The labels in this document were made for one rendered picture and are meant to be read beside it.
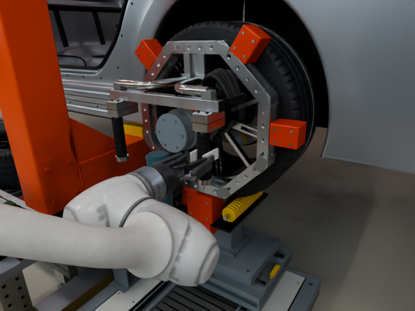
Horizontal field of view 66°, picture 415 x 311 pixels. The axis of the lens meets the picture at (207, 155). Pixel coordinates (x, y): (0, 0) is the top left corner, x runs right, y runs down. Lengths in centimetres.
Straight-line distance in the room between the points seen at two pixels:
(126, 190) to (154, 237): 15
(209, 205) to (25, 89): 74
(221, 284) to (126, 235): 101
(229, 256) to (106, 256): 106
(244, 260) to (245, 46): 89
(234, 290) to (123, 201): 91
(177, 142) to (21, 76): 54
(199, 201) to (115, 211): 67
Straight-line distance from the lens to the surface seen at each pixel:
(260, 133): 100
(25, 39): 121
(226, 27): 111
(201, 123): 83
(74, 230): 44
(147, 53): 122
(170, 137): 102
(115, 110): 105
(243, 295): 141
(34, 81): 122
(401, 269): 197
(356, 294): 174
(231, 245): 148
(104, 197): 60
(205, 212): 124
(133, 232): 48
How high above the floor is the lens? 115
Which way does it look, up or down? 21 degrees down
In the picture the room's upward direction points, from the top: 2 degrees counter-clockwise
